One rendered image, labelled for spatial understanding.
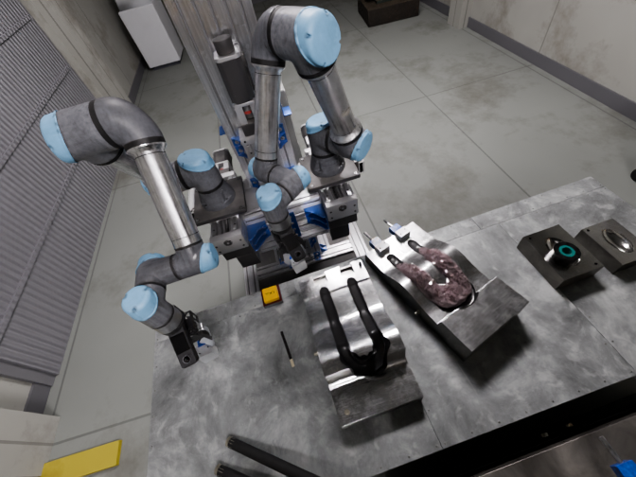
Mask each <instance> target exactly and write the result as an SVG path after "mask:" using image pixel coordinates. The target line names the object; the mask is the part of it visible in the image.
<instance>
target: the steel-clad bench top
mask: <svg viewBox="0 0 636 477"><path fill-rule="evenodd" d="M610 219H614V220H616V221H617V222H619V223H620V224H621V225H622V226H624V227H625V228H626V229H627V230H628V231H629V232H630V233H632V234H633V235H634V236H635V237H636V208H634V207H633V206H632V205H630V204H629V203H627V202H626V201H624V200H623V199H621V198H620V197H619V196H617V195H616V194H614V193H613V192H612V191H610V190H609V189H607V188H606V187H605V186H603V185H602V184H600V183H599V182H597V181H596V180H595V179H593V177H591V176H590V177H588V178H585V179H582V180H579V181H576V182H573V183H570V184H567V185H564V186H561V187H558V188H555V189H552V190H549V191H546V192H543V193H541V194H539V195H536V196H533V197H530V198H527V199H524V200H521V201H518V202H516V203H512V204H509V205H506V206H503V207H500V208H497V209H494V210H492V211H489V212H486V213H484V214H481V215H478V216H475V217H472V218H470V219H467V220H464V221H459V222H457V223H454V224H451V225H448V226H446V227H443V228H440V229H437V230H434V231H431V232H429V233H427V234H429V235H430V236H431V237H433V238H434V239H438V240H441V241H444V242H446V243H448V244H450V245H452V246H454V247H455V248H456V249H458V250H459V251H460V252H461V253H462V254H463V255H464V256H465V257H466V258H467V259H468V260H469V261H470V262H471V263H472V264H473V265H474V266H475V267H476V268H477V269H478V270H479V271H480V272H481V273H482V274H484V275H485V276H486V277H488V278H489V279H490V280H492V279H493V278H495V277H499V278H500V279H501V280H502V281H503V282H504V283H505V284H507V285H508V286H509V287H511V288H512V289H513V290H515V291H516V292H518V293H519V294H520V295H521V296H523V297H524V298H525V299H527V300H528V301H529V303H528V304H527V305H526V306H525V307H524V308H523V310H522V311H521V312H520V313H519V314H518V315H517V316H516V317H515V318H513V319H512V320H511V321H510V322H509V323H508V324H507V325H505V326H504V327H503V328H502V329H501V330H500V331H498V332H497V333H496V334H495V335H494V336H493V337H492V338H490V339H489V340H488V341H487V342H486V343H485V344H483V345H482V346H481V347H480V348H479V349H478V350H477V351H475V352H474V353H473V354H472V355H471V356H470V357H469V358H467V359H466V360H465V361H464V362H463V361H462V360H461V359H460V358H459V356H458V355H457V354H456V353H455V352H454V351H453V350H452V349H451V348H450V347H449V346H448V345H447V344H446V343H445V342H444V341H443V340H442V339H441V338H440V337H439V336H438V335H437V334H436V333H435V332H434V331H433V330H432V329H431V328H430V327H429V326H428V325H427V324H426V323H425V322H424V321H423V320H422V319H421V318H420V317H419V316H418V315H415V312H414V311H413V310H412V309H411V307H410V306H409V305H408V304H407V303H406V302H405V301H404V300H403V299H402V298H401V297H400V296H399V295H398V294H397V293H396V292H395V291H394V290H393V289H392V288H391V287H390V286H389V285H388V284H387V283H386V282H385V281H384V280H383V279H382V278H381V277H380V276H379V275H378V274H377V273H376V272H375V271H374V270H373V269H372V268H371V267H370V266H369V265H368V264H367V263H366V262H365V255H363V256H358V257H355V258H352V259H350V260H348V261H345V262H342V263H339V264H336V265H333V266H330V267H328V268H325V269H323V270H320V271H317V272H314V273H311V274H306V275H304V276H301V277H298V278H295V279H294V280H290V281H287V282H284V283H281V284H279V286H280V290H281V293H282V297H283V301H284V303H281V304H278V305H275V306H272V307H269V308H267V309H264V307H263V302H262V297H261V292H260V291H258V292H255V293H252V294H249V295H246V296H243V297H241V298H238V299H235V300H233V301H230V302H227V303H224V304H221V305H218V306H216V307H213V308H210V309H206V310H203V311H200V312H197V313H195V314H196V315H197V316H198V318H199V323H198V322H197V321H195V320H194V321H195V322H196V323H197V328H198V330H200V329H201V328H200V324H201V323H203V326H204V327H208V328H209V331H210V333H211V336H212V337H213V338H214V340H215V346H216V347H217V349H218V352H219V357H217V358H215V359H214V360H212V361H210V362H207V363H204V362H202V361H200V360H198V361H197V362H196V363H194V364H192V365H190V366H189V367H187V368H182V366H181V365H180V363H179V360H178V358H177V356H176V353H175V351H174V349H173V346H172V344H171V342H170V339H169V337H168V336H166V335H164V334H161V333H159V332H157V331H155V346H154V362H153V377H152V393H151V409H150V441H149V457H148V472H147V477H218V476H216V475H215V474H214V470H215V467H216V466H217V464H222V465H225V466H227V467H229V468H232V469H234V470H237V471H239V472H241V473H243V474H246V475H248V476H250V477H288V476H286V475H284V474H282V473H279V472H277V471H275V470H273V469H271V468H268V467H266V466H264V465H262V464H260V463H258V462H257V461H255V460H253V459H251V458H249V457H246V456H244V455H242V454H240V453H238V452H236V451H234V450H231V449H229V448H227V447H226V446H225V441H226V439H227V438H228V437H229V436H233V437H235V438H236V439H239V440H241V441H243V442H245V443H247V444H250V445H252V446H254V447H256V448H258V449H261V450H263V451H266V452H268V453H270V454H272V455H274V456H276V457H278V458H281V459H283V460H285V461H287V462H289V463H291V464H294V465H296V466H298V467H300V468H303V469H305V470H307V471H309V472H311V473H314V474H316V475H318V476H320V477H372V476H375V475H377V474H380V473H383V472H384V471H387V470H389V469H392V468H396V467H399V466H401V465H404V464H407V463H409V462H412V461H414V460H416V459H419V458H421V457H424V456H427V455H429V454H432V453H434V452H437V451H441V450H443V449H445V448H448V447H451V446H453V445H456V444H458V443H461V442H464V441H466V440H469V439H470V438H473V437H476V436H478V435H481V434H483V433H488V432H490V431H493V430H495V429H498V428H501V427H502V426H505V425H508V424H510V423H513V422H515V421H518V420H521V419H523V418H526V417H528V416H530V415H534V414H537V413H539V412H542V411H545V410H547V409H550V408H552V407H555V406H557V405H559V404H562V403H564V402H567V401H570V400H572V399H575V398H579V397H582V396H584V395H587V394H589V393H591V392H594V391H596V390H599V389H602V388H604V387H607V386H609V385H612V384H614V383H616V382H619V381H621V380H626V379H628V378H631V377H633V376H636V265H635V266H632V267H629V268H627V269H624V270H622V271H619V272H617V273H614V274H612V273H611V272H610V271H609V270H608V269H606V268H605V267H603V268H602V269H601V270H600V271H598V272H597V273H596V274H595V275H594V276H591V277H588V278H586V279H583V280H580V281H577V282H575V283H573V284H570V285H567V286H565V287H562V288H559V289H556V290H555V289H554V288H553V287H552V286H551V285H550V284H549V282H548V281H547V280H546V279H545V278H544V277H543V276H542V275H541V274H540V273H539V271H538V270H537V269H536V268H535V267H534V266H533V265H532V264H531V263H530V262H529V261H528V259H527V258H526V257H525V256H524V255H523V254H522V253H521V252H520V251H519V250H518V248H517V246H518V244H519V243H520V241H521V239H522V237H525V236H528V235H531V234H533V233H536V232H538V231H541V230H544V229H547V228H549V227H552V226H555V225H558V224H559V225H560V226H561V227H562V228H563V229H564V230H566V231H567V232H568V233H569V234H570V235H571V236H572V237H573V238H574V237H575V236H576V235H577V234H578V233H579V232H580V230H581V229H584V228H586V227H589V226H592V225H595V224H597V223H600V222H602V221H607V220H610ZM359 259H361V260H362V263H363V265H364V268H365V269H366V271H367V273H368V275H369V277H370V280H371V282H372V284H373V286H374V288H375V290H376V292H377V295H378V297H379V299H380V301H381V303H382V305H383V307H384V309H385V311H386V312H387V314H388V315H389V317H390V319H391V320H392V322H393V323H394V325H395V327H396V328H397V331H398V333H399V335H400V337H401V339H402V341H403V342H404V345H405V347H406V353H405V356H406V359H407V361H408V364H409V365H410V367H411V369H412V371H413V373H414V375H415V379H416V381H417V383H418V385H419V387H420V389H421V391H422V394H423V396H424V398H423V399H422V400H420V401H417V402H415V403H412V404H409V405H407V406H404V407H401V408H399V409H396V410H394V411H392V412H389V413H386V414H384V415H379V416H377V417H374V418H371V419H368V420H366V421H364V422H361V423H359V424H356V425H353V426H351V427H348V428H345V429H343V428H342V427H341V424H340V421H339V418H338V415H337V412H336V408H335V405H334V401H333V398H332V395H331V392H330V389H329V386H328V383H327V380H326V378H325V376H324V372H323V369H322V366H321V363H320V360H319V356H318V355H317V356H314V352H317V348H316V343H315V340H314V336H313V332H312V328H311V325H310V322H309V317H308V313H307V310H306V307H305V303H304V300H303V297H302V293H301V291H300V287H299V284H298V281H299V280H302V279H304V278H307V277H310V276H312V277H315V276H318V275H321V274H324V272H325V271H328V270H331V269H334V268H337V267H339V269H340V268H343V267H345V266H348V265H350V262H353V261H356V260H359ZM294 286H295V287H294ZM281 331H283V333H284V336H285V339H286V342H287V345H288V347H289V350H290V352H291V357H292V360H293V363H294V367H292V364H291V361H290V358H289V356H288V353H287V350H286V347H285V345H284V342H283V339H282V336H281V333H280V332H281ZM423 407H424V408H423ZM439 442H440V443H439ZM440 444H441V445H440Z"/></svg>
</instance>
